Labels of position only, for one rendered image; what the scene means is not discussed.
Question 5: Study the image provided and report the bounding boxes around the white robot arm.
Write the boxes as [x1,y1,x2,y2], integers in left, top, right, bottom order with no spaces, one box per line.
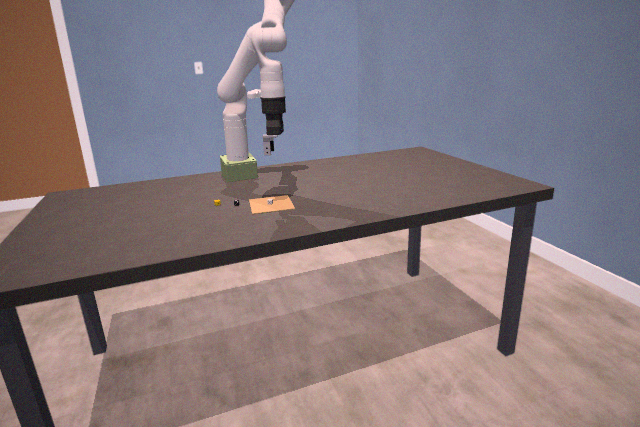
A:
[217,0,295,161]

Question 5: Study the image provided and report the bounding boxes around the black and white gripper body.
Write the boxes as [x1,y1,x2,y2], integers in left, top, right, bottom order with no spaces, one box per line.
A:
[247,80,286,135]

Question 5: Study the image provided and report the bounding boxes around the orange flat mat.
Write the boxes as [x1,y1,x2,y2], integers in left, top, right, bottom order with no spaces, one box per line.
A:
[249,195,295,214]

